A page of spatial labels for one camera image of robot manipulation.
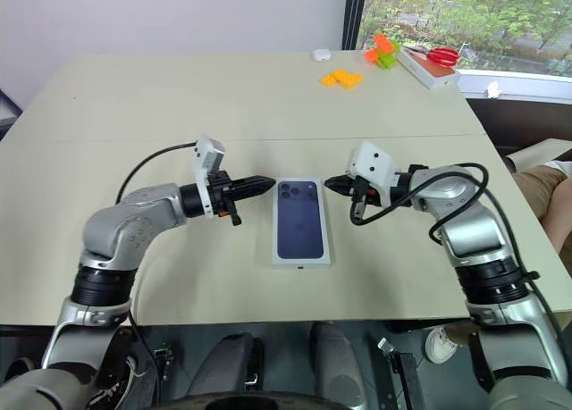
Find black round rim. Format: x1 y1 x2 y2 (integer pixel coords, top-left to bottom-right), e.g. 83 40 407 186
169 391 359 410

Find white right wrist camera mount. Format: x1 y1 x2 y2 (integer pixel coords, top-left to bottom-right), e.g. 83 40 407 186
346 140 401 195

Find yellow-orange building block assembly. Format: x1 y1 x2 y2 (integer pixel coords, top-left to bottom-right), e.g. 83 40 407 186
320 69 364 91

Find green building block assembly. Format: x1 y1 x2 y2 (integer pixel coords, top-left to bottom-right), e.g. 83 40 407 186
374 51 400 71

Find white window sill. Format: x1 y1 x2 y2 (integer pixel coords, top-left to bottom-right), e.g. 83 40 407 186
455 68 572 104

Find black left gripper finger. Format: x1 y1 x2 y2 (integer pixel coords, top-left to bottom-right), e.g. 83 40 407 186
234 175 275 188
234 187 274 201

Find beige board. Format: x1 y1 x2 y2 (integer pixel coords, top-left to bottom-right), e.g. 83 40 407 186
504 138 572 171

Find red scissors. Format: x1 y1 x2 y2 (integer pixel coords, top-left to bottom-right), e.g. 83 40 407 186
417 46 461 68

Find white and orange box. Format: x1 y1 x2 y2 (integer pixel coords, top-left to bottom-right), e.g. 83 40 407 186
396 46 461 91

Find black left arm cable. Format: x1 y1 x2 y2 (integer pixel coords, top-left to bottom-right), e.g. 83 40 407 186
116 142 200 205

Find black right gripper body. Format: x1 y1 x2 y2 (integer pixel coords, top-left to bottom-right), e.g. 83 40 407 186
350 176 382 211

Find black and white sneaker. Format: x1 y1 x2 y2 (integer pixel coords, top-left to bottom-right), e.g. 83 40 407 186
84 356 145 410

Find person in khaki shorts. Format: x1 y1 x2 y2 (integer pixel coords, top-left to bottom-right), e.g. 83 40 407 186
511 158 572 255

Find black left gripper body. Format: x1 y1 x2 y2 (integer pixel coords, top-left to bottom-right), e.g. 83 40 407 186
208 170 243 227

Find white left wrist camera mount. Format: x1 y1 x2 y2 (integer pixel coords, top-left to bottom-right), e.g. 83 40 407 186
190 137 227 217

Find white phone box lid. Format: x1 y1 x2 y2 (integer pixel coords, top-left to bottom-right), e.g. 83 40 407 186
271 175 335 272

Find orange building block assembly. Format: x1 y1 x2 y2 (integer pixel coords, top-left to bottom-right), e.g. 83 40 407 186
364 33 402 64

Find grey rounded shape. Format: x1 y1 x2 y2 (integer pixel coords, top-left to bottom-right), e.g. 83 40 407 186
307 322 367 406
187 331 265 402

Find dark window frame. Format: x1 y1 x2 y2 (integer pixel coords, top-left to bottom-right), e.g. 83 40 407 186
341 0 370 52

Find metal bracket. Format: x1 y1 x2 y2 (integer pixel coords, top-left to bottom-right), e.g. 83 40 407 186
151 347 173 383
377 336 422 410

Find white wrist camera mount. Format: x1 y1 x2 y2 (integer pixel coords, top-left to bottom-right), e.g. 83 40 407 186
190 137 227 217
346 140 401 195

